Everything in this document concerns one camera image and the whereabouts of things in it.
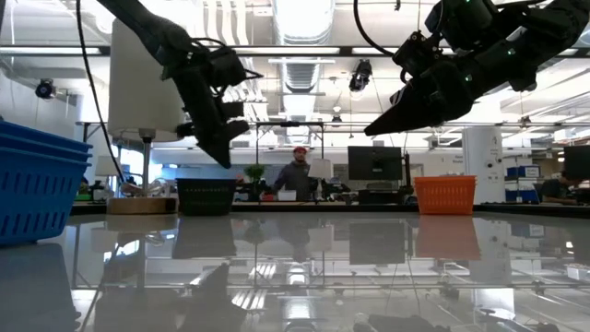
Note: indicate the small white box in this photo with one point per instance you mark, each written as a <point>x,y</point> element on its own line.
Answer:
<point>286,195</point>

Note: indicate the blue plastic basket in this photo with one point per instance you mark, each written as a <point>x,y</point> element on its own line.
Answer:
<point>46,161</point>
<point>46,138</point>

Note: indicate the black table frame rail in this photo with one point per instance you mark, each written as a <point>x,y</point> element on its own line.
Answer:
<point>322,207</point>

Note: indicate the orange plastic basket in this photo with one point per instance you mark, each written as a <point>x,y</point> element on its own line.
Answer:
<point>444,178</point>
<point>444,200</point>

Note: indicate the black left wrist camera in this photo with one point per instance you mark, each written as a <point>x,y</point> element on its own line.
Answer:
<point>228,67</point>

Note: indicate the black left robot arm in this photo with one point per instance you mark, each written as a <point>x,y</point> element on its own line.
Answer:
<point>152,27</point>

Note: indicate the small white desk lamp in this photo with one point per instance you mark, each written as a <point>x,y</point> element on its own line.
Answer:
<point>320,168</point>

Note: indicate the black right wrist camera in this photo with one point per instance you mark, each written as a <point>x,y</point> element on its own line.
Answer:
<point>415,53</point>

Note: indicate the table lamp white shade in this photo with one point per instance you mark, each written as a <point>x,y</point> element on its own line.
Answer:
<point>143,92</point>

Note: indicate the silver ventilation duct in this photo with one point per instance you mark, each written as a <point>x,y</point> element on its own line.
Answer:
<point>302,27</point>

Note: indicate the black hanging camera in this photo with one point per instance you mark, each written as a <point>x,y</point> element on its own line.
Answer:
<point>44,88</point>
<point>361,76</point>

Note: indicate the blue storage bin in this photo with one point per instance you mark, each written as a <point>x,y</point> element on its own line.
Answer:
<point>529,171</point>
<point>521,196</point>

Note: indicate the black plastic basket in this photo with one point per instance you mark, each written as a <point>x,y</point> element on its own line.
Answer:
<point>205,181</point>
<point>205,203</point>

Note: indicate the black desktop box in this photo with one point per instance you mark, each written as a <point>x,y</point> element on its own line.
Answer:
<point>380,197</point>

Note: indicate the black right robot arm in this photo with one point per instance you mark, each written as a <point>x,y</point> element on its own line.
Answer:
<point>544,27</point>

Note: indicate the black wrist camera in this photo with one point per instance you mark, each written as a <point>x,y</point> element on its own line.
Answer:
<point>415,53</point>
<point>228,67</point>

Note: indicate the green potted plant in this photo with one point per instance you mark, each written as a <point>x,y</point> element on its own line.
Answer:
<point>254,171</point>

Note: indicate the person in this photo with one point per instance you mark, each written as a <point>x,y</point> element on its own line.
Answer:
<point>555,189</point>
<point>297,177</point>

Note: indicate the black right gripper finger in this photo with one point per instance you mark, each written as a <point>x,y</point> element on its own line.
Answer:
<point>400,97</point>
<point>405,120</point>

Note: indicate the black computer monitor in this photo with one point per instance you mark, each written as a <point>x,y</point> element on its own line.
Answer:
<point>374,162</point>
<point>578,161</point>

